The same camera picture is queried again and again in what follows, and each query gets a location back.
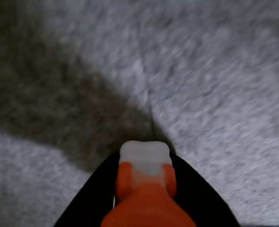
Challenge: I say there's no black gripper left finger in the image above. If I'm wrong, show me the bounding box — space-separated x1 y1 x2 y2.
53 153 120 227

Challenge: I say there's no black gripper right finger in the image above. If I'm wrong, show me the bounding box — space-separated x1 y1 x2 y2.
171 153 241 227

